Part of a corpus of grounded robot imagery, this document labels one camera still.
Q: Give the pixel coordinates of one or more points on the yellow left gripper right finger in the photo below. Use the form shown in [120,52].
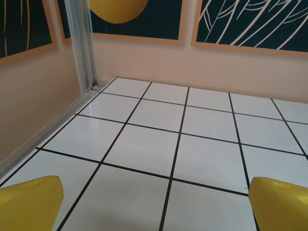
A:
[281,209]

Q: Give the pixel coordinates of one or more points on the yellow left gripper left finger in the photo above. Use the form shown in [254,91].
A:
[26,207]

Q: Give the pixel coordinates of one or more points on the aluminium side rail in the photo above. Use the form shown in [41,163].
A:
[48,130]

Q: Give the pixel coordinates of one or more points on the aluminium corner post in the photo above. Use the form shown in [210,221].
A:
[81,48]

